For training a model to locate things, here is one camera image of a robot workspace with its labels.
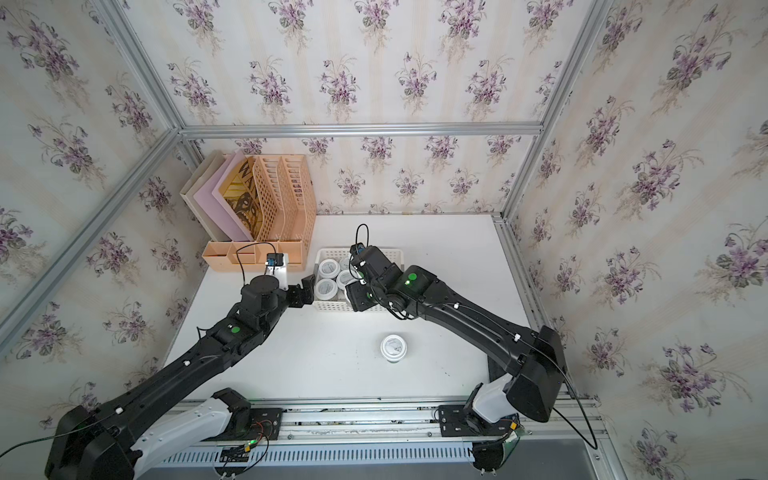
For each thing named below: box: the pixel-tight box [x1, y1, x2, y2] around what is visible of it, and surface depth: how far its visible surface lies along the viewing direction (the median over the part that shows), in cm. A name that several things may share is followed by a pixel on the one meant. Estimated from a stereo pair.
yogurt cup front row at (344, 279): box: [336, 270, 357, 289], surface depth 95 cm
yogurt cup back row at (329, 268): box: [319, 258, 341, 279], surface depth 97 cm
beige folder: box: [179, 150, 231, 241], surface depth 92 cm
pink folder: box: [193, 150, 254, 242], surface depth 93 cm
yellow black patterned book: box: [218, 156, 263, 240], surface depth 103 cm
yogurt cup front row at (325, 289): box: [314, 278, 338, 301], surface depth 92 cm
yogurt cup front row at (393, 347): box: [380, 334, 408, 363], surface depth 81 cm
